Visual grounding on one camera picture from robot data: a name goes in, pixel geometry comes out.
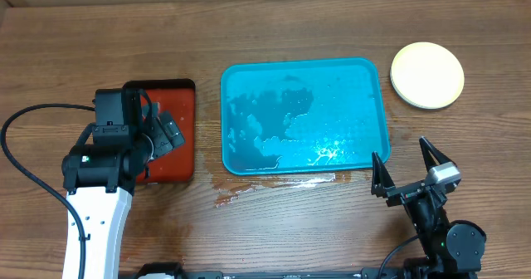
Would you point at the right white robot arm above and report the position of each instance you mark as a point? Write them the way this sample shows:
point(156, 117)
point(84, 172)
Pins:
point(451, 249)

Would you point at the teal plastic tray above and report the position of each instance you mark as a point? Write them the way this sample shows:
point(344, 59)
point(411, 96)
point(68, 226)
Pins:
point(291, 117)

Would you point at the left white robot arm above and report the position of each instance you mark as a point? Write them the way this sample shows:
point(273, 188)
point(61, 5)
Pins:
point(100, 174)

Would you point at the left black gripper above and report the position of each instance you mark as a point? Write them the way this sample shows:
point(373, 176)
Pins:
point(163, 144)

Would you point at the yellow-green plate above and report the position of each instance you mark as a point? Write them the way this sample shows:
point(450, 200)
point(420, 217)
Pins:
point(427, 75)

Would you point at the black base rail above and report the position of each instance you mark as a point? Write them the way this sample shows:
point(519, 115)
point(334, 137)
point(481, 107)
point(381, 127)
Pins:
point(175, 270)

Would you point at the red black-rimmed tray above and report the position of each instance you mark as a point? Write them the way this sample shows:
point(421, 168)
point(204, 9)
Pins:
point(178, 98)

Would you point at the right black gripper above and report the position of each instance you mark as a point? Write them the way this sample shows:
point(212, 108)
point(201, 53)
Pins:
point(380, 178)

